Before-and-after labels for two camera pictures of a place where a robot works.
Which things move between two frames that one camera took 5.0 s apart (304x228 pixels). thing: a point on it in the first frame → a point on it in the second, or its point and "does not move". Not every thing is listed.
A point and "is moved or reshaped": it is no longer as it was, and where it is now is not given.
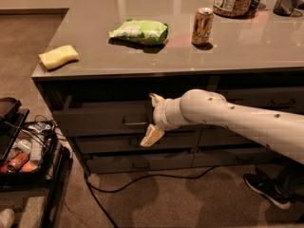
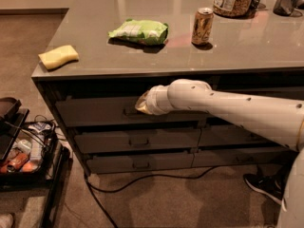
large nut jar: (234, 1) does not move
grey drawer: (111, 119) is moved or reshaped
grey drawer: (236, 157) does not move
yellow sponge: (58, 57) does not move
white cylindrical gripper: (159, 115) → (151, 103)
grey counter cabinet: (118, 45) does not move
